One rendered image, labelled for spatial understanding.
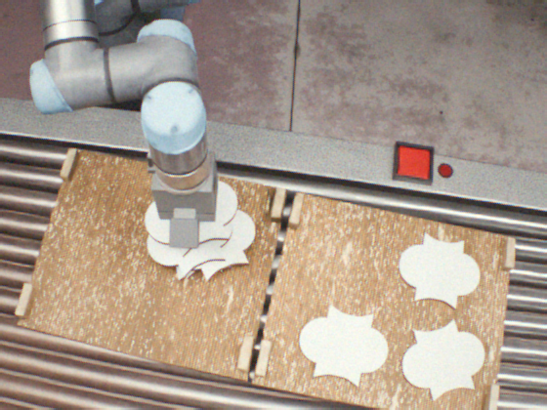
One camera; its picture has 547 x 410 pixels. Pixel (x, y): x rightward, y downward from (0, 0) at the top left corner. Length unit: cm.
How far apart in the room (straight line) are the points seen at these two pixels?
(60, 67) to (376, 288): 64
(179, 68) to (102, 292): 48
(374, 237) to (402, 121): 127
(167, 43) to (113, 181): 45
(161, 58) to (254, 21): 179
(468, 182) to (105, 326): 71
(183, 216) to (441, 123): 162
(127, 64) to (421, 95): 177
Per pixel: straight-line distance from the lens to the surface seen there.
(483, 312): 124
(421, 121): 249
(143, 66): 89
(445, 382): 118
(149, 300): 120
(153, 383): 118
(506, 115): 260
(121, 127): 137
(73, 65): 91
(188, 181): 92
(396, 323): 120
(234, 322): 118
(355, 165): 132
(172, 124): 81
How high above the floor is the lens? 207
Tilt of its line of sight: 67 degrees down
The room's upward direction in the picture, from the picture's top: 4 degrees clockwise
